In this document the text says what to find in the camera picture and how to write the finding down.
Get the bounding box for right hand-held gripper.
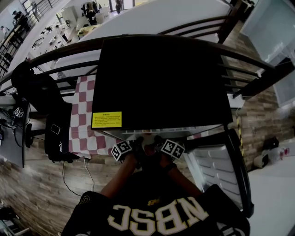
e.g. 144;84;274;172
153;135;186;160

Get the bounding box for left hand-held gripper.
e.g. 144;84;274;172
111;136;146;170

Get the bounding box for black fridge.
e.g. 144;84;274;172
91;38;254;218

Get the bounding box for person's left forearm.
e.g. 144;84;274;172
100;153;139;199

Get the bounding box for person's right forearm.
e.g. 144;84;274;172
160;154;203;199

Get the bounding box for black wristband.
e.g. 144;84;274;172
164;162;178;174

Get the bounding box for red white checkered cloth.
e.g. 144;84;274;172
60;75;123;160

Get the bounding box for black backpack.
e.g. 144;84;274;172
44;102;81;163

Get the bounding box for black printed jersey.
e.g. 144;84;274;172
61;169;251;236

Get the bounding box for yellow black striped tape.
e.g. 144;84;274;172
235;114;245;158

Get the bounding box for black bag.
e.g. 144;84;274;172
262;136;280;151

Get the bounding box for black office chair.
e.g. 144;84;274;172
11;61;65;148

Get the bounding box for white plastic bag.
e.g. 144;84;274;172
264;146;291;162

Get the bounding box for dark wooden railing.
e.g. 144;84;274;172
0;15;277;100

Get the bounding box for black metal railing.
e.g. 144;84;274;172
0;0;59;72

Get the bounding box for glass panel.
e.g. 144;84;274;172
239;0;295;68

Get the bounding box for white cable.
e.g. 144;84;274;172
83;158;95;192

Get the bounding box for black cable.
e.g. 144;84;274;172
62;160;83;197

